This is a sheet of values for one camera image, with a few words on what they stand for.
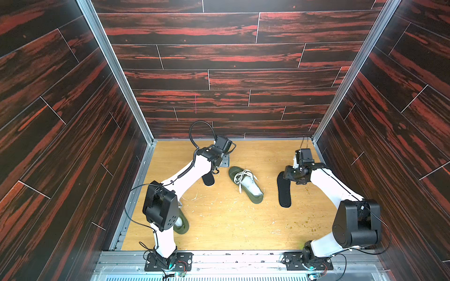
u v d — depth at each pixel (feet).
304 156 2.31
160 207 1.56
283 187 3.18
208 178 3.30
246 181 3.14
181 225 2.63
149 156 3.79
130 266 2.41
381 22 2.28
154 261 2.30
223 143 2.20
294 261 2.41
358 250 1.53
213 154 2.03
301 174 2.15
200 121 3.66
